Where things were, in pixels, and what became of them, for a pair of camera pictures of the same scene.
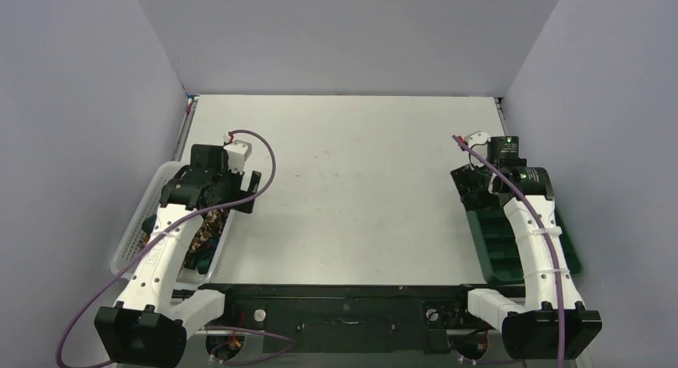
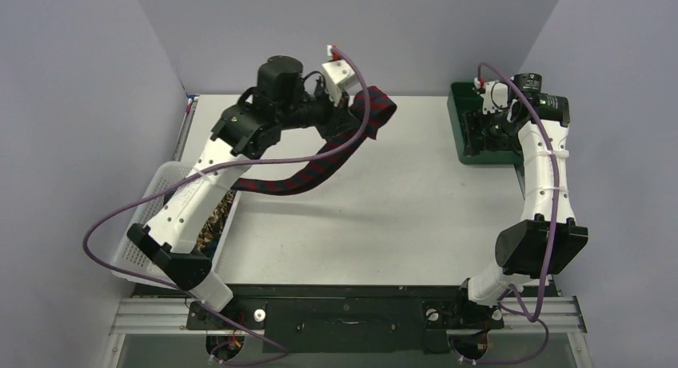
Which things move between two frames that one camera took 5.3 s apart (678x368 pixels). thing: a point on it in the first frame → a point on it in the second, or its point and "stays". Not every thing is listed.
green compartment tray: (500, 248) → (464, 97)
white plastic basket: (147, 206) stays
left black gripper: (237, 177) → (341, 118)
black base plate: (347, 318) stays
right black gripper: (471, 181) → (477, 130)
